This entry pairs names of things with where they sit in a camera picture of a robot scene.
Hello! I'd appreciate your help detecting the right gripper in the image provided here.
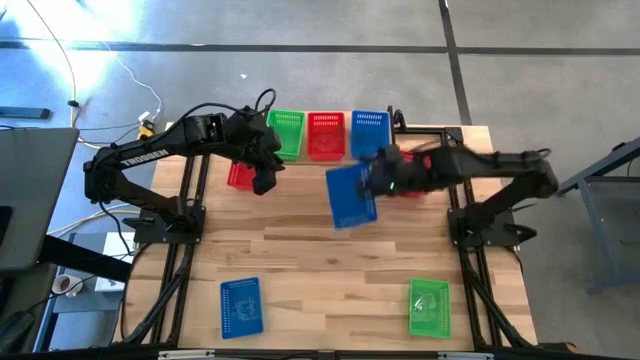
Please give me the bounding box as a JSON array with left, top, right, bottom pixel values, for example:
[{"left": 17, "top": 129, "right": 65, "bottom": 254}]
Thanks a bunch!
[{"left": 357, "top": 144, "right": 426, "bottom": 202}]

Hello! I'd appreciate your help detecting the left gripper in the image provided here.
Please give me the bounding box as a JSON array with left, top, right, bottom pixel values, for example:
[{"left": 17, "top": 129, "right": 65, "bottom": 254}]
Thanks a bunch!
[{"left": 224, "top": 110, "right": 284, "bottom": 197}]

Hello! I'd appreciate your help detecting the red plastic basket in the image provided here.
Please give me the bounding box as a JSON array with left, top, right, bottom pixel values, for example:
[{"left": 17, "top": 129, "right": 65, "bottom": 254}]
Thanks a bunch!
[
  {"left": 306, "top": 111, "right": 347, "bottom": 162},
  {"left": 227, "top": 162, "right": 257, "bottom": 192},
  {"left": 398, "top": 149, "right": 434, "bottom": 197}
]

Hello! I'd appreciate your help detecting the blue plastic basket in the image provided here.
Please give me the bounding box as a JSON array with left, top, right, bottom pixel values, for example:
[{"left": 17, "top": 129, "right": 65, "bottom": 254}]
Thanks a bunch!
[
  {"left": 325, "top": 160, "right": 379, "bottom": 231},
  {"left": 219, "top": 276, "right": 265, "bottom": 341},
  {"left": 349, "top": 109, "right": 391, "bottom": 161}
]

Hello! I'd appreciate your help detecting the green plastic basket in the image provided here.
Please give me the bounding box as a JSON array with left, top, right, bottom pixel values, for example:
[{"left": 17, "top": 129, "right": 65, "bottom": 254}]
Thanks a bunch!
[
  {"left": 266, "top": 108, "right": 307, "bottom": 162},
  {"left": 408, "top": 277, "right": 452, "bottom": 340}
]

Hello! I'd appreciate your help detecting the white box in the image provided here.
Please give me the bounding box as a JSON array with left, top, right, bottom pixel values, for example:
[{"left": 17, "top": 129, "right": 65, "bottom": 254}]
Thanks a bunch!
[{"left": 93, "top": 231, "right": 137, "bottom": 294}]

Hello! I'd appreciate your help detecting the white plastic strip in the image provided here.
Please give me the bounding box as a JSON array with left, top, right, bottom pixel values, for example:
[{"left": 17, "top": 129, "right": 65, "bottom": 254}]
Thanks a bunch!
[
  {"left": 158, "top": 349, "right": 217, "bottom": 359},
  {"left": 439, "top": 351, "right": 495, "bottom": 360}
]

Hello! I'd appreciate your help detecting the black desk beam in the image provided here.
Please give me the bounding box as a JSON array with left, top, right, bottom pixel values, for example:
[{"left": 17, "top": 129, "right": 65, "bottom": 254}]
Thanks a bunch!
[{"left": 39, "top": 234, "right": 134, "bottom": 284}]

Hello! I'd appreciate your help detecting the white cup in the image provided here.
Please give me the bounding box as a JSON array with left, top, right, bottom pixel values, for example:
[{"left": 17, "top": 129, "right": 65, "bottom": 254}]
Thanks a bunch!
[{"left": 51, "top": 273, "right": 84, "bottom": 299}]

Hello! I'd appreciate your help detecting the gray desk top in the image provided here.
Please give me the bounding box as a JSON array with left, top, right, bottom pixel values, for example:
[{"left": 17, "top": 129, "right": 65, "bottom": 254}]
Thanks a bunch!
[{"left": 0, "top": 127, "right": 80, "bottom": 272}]

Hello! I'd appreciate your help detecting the blue-gray metal stand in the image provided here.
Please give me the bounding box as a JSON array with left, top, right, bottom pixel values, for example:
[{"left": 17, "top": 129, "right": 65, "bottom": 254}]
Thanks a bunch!
[{"left": 549, "top": 134, "right": 640, "bottom": 294}]

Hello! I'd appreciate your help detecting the black flat bar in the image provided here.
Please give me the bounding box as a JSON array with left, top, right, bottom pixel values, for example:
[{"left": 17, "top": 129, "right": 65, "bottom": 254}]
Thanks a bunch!
[{"left": 0, "top": 105, "right": 52, "bottom": 121}]

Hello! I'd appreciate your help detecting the wooden shelf with black frame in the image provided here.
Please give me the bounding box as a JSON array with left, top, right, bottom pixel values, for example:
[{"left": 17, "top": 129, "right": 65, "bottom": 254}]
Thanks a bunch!
[{"left": 260, "top": 109, "right": 399, "bottom": 169}]

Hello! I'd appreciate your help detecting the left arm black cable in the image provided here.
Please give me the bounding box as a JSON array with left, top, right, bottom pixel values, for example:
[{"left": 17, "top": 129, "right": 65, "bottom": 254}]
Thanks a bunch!
[{"left": 162, "top": 88, "right": 278, "bottom": 136}]

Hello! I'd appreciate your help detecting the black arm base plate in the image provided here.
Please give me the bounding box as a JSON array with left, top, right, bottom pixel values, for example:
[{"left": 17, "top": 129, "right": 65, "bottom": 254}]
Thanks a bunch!
[
  {"left": 132, "top": 204, "right": 207, "bottom": 246},
  {"left": 447, "top": 207, "right": 522, "bottom": 249}
]

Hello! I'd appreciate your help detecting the black aluminium rig frame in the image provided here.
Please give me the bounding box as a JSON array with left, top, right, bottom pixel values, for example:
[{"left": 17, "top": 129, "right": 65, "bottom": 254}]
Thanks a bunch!
[{"left": 112, "top": 105, "right": 576, "bottom": 360}]

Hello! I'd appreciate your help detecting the white floor cable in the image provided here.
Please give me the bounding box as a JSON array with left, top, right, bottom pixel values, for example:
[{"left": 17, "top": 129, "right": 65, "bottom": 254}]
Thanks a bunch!
[{"left": 102, "top": 42, "right": 164, "bottom": 111}]

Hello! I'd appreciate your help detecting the yellow floor cable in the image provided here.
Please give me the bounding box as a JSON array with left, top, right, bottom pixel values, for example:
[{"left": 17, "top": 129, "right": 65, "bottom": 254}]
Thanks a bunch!
[{"left": 24, "top": 0, "right": 109, "bottom": 151}]

